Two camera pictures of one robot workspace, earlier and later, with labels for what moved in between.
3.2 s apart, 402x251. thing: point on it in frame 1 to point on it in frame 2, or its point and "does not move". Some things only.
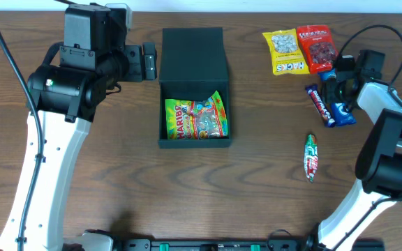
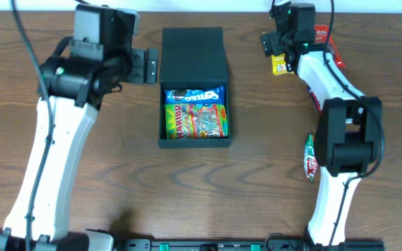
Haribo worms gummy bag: x=196 y=119 does not move
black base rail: x=279 y=240 does not move
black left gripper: x=149 y=63 does not move
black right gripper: x=343 y=85 to x=267 y=44
